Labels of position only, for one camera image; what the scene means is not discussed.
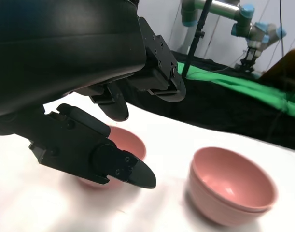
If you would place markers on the black stand pole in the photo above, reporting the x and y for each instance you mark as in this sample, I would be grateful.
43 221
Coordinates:
200 33

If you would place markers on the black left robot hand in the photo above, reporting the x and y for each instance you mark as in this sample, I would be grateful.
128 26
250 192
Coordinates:
65 48

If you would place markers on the pink plastic bowl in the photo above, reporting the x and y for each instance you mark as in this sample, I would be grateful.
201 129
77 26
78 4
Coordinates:
130 142
234 176
210 210

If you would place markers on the brown wooden object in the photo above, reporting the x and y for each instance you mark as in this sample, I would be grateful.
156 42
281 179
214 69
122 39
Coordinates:
282 70

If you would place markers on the green cloth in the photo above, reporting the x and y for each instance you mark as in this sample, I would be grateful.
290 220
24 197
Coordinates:
234 82

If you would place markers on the black cloth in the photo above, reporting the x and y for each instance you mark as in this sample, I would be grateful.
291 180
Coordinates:
222 108

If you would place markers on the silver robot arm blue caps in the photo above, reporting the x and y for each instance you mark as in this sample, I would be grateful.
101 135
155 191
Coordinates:
222 8

